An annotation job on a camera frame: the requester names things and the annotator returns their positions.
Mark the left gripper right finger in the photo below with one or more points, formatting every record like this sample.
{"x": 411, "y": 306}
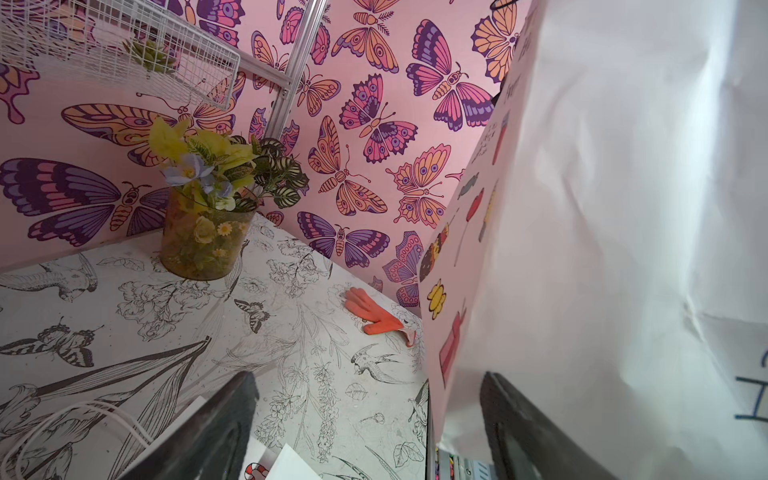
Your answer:
{"x": 524, "y": 442}

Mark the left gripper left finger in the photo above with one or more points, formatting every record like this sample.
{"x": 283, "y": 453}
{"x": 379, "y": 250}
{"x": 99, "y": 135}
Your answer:
{"x": 211, "y": 443}

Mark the white paper bag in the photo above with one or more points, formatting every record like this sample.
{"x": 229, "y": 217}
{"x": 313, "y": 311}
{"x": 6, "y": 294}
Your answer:
{"x": 608, "y": 252}
{"x": 259, "y": 463}

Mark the red rubber glove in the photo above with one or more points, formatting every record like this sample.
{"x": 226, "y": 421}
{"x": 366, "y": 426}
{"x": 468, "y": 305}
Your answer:
{"x": 377, "y": 320}

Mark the green potted plant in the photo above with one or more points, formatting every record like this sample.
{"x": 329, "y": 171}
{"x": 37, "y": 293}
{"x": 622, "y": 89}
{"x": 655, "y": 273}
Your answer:
{"x": 217, "y": 183}

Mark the small succulent in basket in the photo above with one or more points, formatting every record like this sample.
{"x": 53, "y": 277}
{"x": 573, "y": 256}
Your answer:
{"x": 147, "y": 55}

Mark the aluminium frame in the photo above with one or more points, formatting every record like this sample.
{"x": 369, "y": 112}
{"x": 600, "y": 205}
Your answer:
{"x": 287, "y": 81}

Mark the white wire wall basket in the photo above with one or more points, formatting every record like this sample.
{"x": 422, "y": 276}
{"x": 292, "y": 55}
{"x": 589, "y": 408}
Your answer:
{"x": 81, "y": 41}

